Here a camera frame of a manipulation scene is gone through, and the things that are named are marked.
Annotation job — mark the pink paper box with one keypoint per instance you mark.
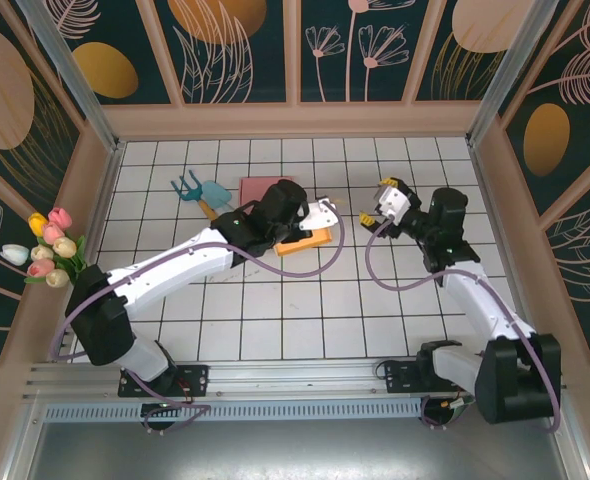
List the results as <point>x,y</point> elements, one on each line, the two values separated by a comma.
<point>252,190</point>

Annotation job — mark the yellow paper box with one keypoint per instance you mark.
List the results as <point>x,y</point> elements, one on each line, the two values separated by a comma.
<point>305,242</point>

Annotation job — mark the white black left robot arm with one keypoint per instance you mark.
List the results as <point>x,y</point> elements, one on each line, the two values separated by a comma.
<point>175,265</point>

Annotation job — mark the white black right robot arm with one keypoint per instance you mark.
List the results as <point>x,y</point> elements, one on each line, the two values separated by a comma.
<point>485,310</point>

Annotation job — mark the light blue toy shovel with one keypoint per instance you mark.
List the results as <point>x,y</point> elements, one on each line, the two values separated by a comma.
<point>215,194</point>

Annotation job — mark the green tulip leaves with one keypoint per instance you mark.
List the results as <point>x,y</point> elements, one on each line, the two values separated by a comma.
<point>77,260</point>

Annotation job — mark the cream artificial tulip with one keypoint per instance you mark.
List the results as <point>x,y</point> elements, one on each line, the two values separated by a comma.
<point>41,253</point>
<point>65,246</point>
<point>57,278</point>

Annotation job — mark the pink artificial tulip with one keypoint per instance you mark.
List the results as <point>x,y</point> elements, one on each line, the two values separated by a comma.
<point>60,217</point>
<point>53,234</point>
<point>40,269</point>

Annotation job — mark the grey metal sheet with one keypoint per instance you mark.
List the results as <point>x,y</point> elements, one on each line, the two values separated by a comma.
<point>300,450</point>

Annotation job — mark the yellow artificial tulip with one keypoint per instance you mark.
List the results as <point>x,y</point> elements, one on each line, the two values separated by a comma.
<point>37,223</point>

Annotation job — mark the white artificial tulip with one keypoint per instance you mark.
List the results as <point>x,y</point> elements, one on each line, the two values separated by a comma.
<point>14,254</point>

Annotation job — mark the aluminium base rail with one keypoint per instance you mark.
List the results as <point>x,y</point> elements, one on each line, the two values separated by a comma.
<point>300,375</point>

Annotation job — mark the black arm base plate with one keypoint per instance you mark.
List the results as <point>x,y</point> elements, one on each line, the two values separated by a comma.
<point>200,377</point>
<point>400,377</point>

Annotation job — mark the aluminium frame post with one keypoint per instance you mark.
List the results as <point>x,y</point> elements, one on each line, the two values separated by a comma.
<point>75,80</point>
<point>510,70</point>

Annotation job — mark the aluminium side rail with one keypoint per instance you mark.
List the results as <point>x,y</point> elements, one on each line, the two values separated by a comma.
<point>92,210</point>

